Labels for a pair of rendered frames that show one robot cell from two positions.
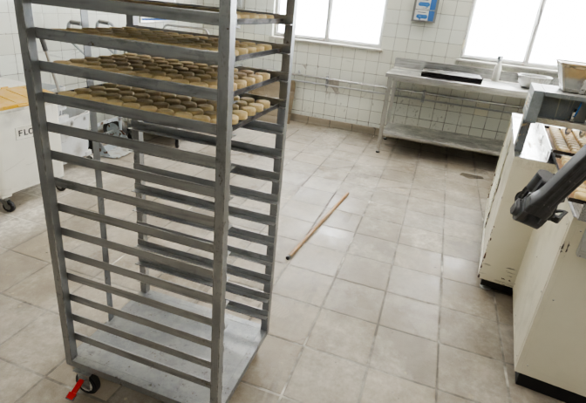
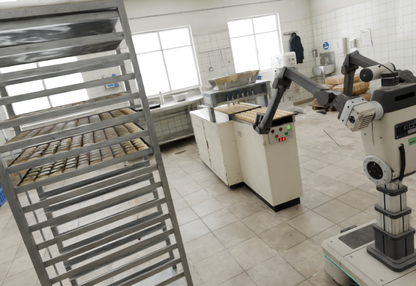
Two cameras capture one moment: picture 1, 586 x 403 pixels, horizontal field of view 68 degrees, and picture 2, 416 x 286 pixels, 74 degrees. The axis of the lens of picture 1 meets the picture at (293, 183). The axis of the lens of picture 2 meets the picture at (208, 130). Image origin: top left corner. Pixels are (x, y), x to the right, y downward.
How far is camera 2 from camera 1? 0.77 m
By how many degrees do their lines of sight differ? 37
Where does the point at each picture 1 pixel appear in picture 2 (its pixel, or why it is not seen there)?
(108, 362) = not seen: outside the picture
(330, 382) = (220, 267)
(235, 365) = not seen: outside the picture
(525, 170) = (223, 128)
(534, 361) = (277, 197)
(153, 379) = not seen: outside the picture
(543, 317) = (272, 176)
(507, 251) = (233, 166)
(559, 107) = (220, 97)
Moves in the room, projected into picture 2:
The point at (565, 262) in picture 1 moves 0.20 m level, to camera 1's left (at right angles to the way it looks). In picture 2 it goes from (267, 149) to (253, 157)
